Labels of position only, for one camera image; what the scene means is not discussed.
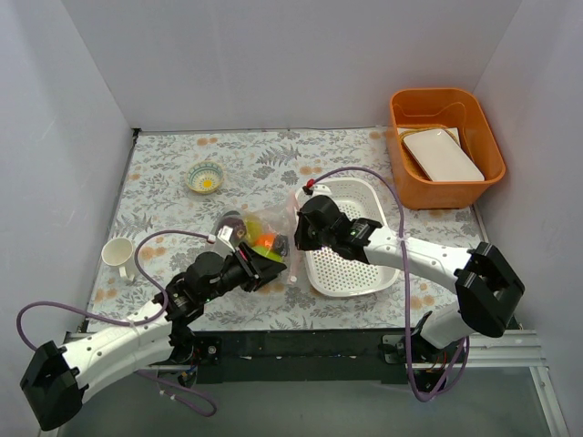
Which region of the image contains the dark purple plum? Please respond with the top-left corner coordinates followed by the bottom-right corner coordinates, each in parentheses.
top-left (271, 234), bottom-right (290, 258)

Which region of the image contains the clear zip top bag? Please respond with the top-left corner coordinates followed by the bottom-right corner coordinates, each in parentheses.
top-left (207, 192), bottom-right (301, 284)

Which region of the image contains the orange fruit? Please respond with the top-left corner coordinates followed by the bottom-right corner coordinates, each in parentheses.
top-left (254, 233), bottom-right (277, 249)

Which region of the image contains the green pear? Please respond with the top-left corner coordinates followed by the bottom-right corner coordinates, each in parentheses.
top-left (252, 246), bottom-right (283, 263)

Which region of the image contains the yellow banana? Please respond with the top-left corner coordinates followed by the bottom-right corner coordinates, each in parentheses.
top-left (244, 217), bottom-right (263, 243)

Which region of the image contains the dark red apple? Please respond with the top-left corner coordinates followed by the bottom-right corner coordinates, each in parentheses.
top-left (216, 213), bottom-right (247, 239)

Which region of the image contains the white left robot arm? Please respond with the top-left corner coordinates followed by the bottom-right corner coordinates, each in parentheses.
top-left (20, 243), bottom-right (286, 431)

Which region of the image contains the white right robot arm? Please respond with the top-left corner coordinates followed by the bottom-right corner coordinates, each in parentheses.
top-left (294, 195), bottom-right (525, 362)

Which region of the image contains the floral patterned table mat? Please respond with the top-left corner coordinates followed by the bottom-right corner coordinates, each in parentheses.
top-left (89, 127), bottom-right (482, 330)

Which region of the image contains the white perforated plastic basket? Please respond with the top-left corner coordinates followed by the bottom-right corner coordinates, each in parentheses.
top-left (301, 177), bottom-right (399, 298)

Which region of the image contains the white paper cup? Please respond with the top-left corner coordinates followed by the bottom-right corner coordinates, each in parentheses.
top-left (101, 237), bottom-right (138, 283)

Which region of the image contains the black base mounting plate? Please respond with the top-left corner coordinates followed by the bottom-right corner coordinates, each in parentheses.
top-left (186, 329), bottom-right (408, 384)

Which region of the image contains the patterned small bowl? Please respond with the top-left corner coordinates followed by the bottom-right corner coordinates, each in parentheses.
top-left (185, 160), bottom-right (225, 195)

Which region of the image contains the orange plastic tub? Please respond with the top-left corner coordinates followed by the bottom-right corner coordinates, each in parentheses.
top-left (386, 88), bottom-right (506, 209)

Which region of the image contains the white rectangular plate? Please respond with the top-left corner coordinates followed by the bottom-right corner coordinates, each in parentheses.
top-left (399, 127), bottom-right (485, 182)

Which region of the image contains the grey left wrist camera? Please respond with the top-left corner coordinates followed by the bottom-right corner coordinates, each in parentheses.
top-left (215, 226), bottom-right (237, 253)

